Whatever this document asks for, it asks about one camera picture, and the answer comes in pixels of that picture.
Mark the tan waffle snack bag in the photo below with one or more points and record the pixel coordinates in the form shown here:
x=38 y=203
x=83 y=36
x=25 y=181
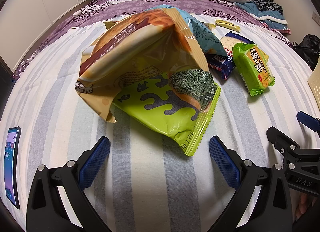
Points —
x=138 y=47

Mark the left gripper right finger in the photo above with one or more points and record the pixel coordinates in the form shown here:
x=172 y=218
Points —
x=272 y=210

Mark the black backpack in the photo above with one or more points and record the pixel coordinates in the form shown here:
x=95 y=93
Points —
x=308 y=49

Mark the person right hand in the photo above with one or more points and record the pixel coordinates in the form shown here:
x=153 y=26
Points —
x=305 y=201

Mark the green seaweed snack bag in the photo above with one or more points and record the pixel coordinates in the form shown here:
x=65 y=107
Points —
x=179 y=105

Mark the green Korean cracker pack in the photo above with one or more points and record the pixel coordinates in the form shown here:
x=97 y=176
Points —
x=251 y=63

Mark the wall power socket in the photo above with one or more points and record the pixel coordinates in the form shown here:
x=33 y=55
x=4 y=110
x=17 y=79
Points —
x=316 y=18

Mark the cream perforated plastic basket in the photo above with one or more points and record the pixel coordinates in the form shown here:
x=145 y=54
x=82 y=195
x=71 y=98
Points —
x=314 y=83

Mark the light blue snack bag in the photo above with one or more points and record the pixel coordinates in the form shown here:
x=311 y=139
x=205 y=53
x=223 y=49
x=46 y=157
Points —
x=208 y=41

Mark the black smartphone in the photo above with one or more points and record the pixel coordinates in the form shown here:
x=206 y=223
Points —
x=10 y=162

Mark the dark blue cracker pack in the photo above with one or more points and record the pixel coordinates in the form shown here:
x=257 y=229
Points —
x=225 y=64

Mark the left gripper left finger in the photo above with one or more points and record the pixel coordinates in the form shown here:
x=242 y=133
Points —
x=45 y=209

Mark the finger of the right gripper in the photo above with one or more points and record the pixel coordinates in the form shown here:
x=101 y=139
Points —
x=309 y=121

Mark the white wardrobe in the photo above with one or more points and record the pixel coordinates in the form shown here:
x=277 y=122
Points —
x=23 y=22

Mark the striped white grey blanket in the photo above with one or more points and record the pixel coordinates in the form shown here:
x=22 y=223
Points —
x=148 y=183

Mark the yellow small biscuit packet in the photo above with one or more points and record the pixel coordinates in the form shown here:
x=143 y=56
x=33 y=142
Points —
x=227 y=25

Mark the purple floral bedsheet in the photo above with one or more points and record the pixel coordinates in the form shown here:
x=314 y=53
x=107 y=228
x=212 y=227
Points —
x=101 y=10

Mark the yellow bibizan biscuit packet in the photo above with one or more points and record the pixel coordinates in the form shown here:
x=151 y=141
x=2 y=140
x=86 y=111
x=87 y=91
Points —
x=210 y=26

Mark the blue folded clothes pile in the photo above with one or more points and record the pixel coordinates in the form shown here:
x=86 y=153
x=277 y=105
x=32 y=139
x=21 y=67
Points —
x=267 y=12

